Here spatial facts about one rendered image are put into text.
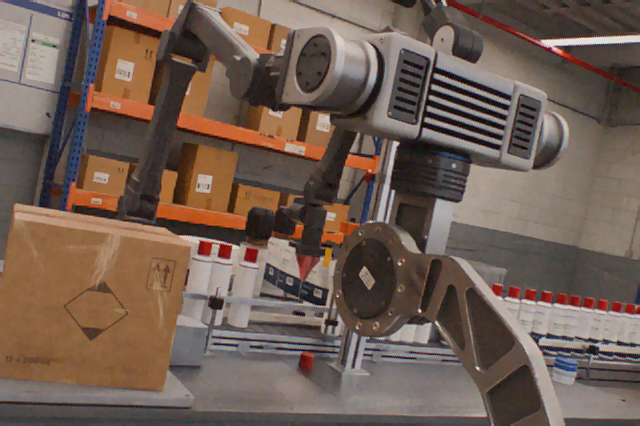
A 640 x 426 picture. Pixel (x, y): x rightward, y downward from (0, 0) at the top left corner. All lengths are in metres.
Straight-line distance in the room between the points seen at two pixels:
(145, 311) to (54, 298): 0.15
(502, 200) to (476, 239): 0.62
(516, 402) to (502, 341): 0.08
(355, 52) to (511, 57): 8.04
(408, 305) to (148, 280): 0.46
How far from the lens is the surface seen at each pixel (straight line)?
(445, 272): 1.12
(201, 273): 1.77
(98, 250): 1.28
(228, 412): 1.39
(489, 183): 8.99
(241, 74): 1.29
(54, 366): 1.32
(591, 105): 10.45
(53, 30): 6.04
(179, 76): 1.64
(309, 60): 1.14
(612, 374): 2.76
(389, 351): 2.07
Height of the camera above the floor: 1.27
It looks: 3 degrees down
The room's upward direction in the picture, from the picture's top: 12 degrees clockwise
